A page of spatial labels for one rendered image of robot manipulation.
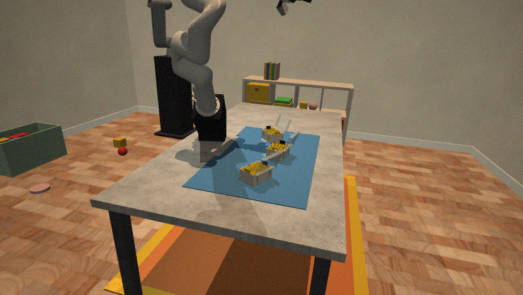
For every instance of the yellow perforated tip rack plate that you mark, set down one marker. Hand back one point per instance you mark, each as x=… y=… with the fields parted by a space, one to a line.
x=251 y=169
x=272 y=130
x=278 y=146

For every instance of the blue bench mat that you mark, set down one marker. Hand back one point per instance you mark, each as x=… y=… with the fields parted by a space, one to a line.
x=290 y=182

